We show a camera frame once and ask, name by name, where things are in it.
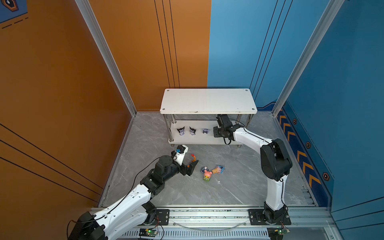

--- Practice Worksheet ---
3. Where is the aluminium corner post right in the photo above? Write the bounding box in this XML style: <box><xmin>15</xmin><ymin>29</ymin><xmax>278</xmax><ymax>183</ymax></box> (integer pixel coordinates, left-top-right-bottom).
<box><xmin>272</xmin><ymin>0</ymin><xmax>345</xmax><ymax>118</ymax></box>

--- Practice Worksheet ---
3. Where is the orange fox toy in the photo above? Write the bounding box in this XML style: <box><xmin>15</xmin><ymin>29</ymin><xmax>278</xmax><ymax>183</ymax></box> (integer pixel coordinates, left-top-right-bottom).
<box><xmin>191</xmin><ymin>154</ymin><xmax>197</xmax><ymax>163</ymax></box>

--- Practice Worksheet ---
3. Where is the circuit board right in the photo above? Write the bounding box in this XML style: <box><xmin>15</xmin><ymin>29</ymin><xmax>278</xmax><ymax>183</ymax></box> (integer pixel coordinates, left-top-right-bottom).
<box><xmin>267</xmin><ymin>228</ymin><xmax>291</xmax><ymax>240</ymax></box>

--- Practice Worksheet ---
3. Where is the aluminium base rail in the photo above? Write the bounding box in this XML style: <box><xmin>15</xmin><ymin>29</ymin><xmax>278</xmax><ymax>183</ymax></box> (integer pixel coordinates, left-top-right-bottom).
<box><xmin>117</xmin><ymin>206</ymin><xmax>342</xmax><ymax>240</ymax></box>

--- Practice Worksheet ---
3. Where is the white two-tier metal shelf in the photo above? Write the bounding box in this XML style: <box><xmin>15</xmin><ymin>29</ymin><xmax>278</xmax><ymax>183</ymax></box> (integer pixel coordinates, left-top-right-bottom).
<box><xmin>160</xmin><ymin>89</ymin><xmax>258</xmax><ymax>145</ymax></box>

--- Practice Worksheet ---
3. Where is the pink pig toy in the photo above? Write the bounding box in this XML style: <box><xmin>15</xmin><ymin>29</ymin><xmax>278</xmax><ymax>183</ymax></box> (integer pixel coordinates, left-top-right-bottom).
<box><xmin>203</xmin><ymin>170</ymin><xmax>213</xmax><ymax>182</ymax></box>

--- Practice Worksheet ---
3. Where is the blue small toy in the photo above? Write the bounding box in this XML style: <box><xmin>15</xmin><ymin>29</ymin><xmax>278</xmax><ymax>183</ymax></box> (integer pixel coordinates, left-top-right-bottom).
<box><xmin>212</xmin><ymin>165</ymin><xmax>225</xmax><ymax>174</ymax></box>

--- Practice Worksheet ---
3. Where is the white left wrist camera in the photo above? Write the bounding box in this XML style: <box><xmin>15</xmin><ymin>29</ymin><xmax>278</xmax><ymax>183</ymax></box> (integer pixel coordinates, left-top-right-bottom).
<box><xmin>171</xmin><ymin>145</ymin><xmax>189</xmax><ymax>166</ymax></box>

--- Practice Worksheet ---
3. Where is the aluminium corner post left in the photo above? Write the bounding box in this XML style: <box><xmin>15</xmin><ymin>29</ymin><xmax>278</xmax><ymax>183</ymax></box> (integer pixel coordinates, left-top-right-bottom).
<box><xmin>75</xmin><ymin>0</ymin><xmax>137</xmax><ymax>117</ymax></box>

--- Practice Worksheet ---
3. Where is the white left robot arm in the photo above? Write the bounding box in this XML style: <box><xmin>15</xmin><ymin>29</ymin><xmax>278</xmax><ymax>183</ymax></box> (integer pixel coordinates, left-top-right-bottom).
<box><xmin>67</xmin><ymin>153</ymin><xmax>199</xmax><ymax>240</ymax></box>

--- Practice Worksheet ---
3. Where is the grey donkey toy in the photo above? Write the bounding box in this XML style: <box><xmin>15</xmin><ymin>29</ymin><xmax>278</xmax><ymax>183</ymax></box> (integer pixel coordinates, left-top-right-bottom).
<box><xmin>201</xmin><ymin>166</ymin><xmax>210</xmax><ymax>173</ymax></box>

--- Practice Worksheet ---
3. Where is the green circuit board left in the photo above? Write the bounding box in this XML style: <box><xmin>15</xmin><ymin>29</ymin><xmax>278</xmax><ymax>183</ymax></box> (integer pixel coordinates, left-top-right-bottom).
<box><xmin>138</xmin><ymin>229</ymin><xmax>159</xmax><ymax>239</ymax></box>

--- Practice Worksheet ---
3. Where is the aluminium corner post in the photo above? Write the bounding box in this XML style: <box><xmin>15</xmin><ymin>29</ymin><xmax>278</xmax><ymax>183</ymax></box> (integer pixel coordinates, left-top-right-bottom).
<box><xmin>272</xmin><ymin>0</ymin><xmax>345</xmax><ymax>118</ymax></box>
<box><xmin>75</xmin><ymin>0</ymin><xmax>137</xmax><ymax>117</ymax></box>

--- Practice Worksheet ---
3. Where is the black purple kuromi figure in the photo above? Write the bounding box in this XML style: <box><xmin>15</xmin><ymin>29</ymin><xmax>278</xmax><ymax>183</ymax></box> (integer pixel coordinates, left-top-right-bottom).
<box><xmin>177</xmin><ymin>127</ymin><xmax>185</xmax><ymax>136</ymax></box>

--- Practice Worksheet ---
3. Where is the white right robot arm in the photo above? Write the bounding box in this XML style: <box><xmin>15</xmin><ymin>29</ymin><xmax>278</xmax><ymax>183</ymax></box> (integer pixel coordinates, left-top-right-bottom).
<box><xmin>213</xmin><ymin>114</ymin><xmax>293</xmax><ymax>226</ymax></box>

